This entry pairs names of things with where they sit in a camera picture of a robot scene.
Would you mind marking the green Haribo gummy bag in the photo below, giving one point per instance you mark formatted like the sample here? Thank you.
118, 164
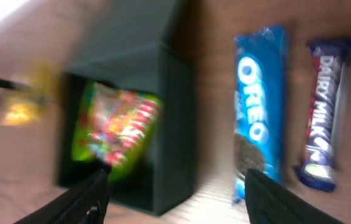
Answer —
114, 127

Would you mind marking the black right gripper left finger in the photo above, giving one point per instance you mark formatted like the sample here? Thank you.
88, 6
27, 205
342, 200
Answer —
84, 203

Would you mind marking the blue Oreo cookie pack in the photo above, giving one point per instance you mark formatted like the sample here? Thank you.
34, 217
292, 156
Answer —
260, 68

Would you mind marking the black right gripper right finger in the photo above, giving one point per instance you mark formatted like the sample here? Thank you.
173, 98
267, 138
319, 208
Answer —
267, 202

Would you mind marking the yellow Hacks candy bag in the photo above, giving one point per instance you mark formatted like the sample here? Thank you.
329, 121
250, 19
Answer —
30, 102

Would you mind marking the purple Dairy Milk bar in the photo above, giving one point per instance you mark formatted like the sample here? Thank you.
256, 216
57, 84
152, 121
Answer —
317, 166

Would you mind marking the black open box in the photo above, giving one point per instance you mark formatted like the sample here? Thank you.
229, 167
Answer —
128, 48

